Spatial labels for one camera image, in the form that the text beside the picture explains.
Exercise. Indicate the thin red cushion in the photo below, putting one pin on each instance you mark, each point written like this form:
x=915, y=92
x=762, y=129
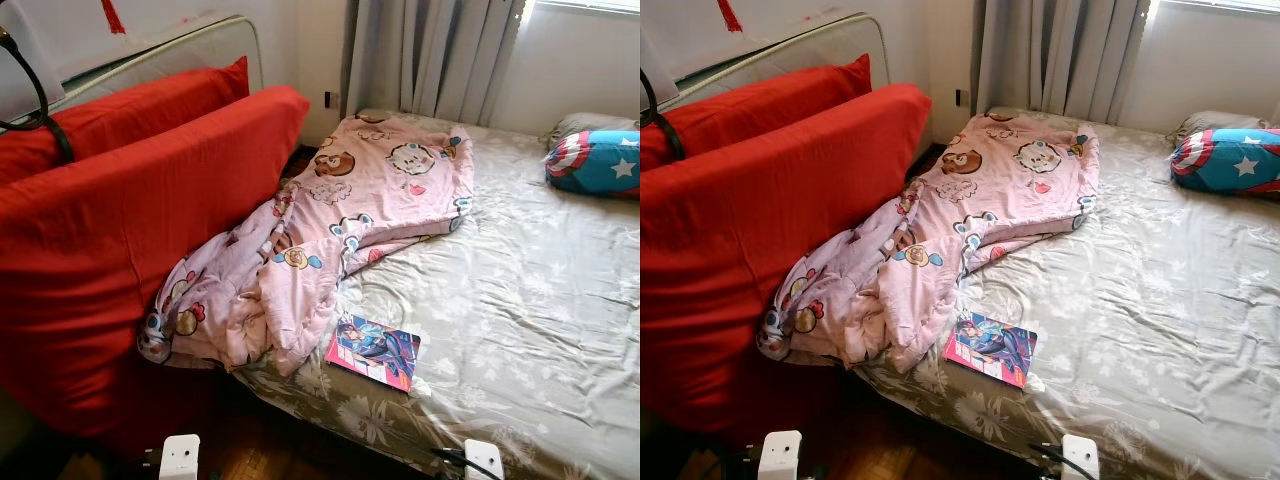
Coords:
x=780, y=100
x=150, y=105

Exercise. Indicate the red tassel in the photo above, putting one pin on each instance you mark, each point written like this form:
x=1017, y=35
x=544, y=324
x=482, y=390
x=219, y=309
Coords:
x=113, y=17
x=729, y=15

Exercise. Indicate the grey curtain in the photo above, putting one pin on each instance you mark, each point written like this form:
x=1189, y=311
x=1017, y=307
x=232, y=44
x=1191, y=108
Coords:
x=430, y=60
x=1060, y=60

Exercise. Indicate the colourful comic book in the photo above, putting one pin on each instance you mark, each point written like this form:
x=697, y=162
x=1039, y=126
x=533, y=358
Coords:
x=372, y=352
x=990, y=350

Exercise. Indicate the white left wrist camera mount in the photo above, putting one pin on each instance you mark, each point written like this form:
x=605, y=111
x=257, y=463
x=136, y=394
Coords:
x=180, y=458
x=780, y=455

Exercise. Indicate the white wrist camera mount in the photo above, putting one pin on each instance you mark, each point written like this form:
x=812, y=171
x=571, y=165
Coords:
x=1080, y=458
x=180, y=458
x=483, y=462
x=780, y=455

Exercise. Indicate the pink cartoon print blanket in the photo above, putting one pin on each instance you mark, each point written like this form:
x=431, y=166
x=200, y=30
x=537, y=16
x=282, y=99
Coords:
x=1000, y=190
x=380, y=190

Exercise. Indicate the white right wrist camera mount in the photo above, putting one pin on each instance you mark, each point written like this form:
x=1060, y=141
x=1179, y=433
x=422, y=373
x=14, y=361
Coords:
x=1080, y=458
x=483, y=462

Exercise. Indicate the large red cushion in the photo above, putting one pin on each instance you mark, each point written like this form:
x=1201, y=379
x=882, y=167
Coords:
x=130, y=250
x=760, y=250

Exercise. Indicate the blue star shield pillow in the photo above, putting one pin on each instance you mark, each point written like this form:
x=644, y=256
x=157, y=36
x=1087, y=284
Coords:
x=600, y=165
x=1230, y=165

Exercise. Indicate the grey pillow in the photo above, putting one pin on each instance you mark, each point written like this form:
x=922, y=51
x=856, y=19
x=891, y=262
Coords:
x=1210, y=122
x=585, y=124

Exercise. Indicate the window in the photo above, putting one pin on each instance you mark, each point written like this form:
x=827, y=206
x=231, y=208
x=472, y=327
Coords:
x=590, y=5
x=1220, y=5

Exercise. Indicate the bed with grey floral sheet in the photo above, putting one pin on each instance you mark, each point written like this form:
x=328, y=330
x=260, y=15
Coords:
x=530, y=330
x=1150, y=330

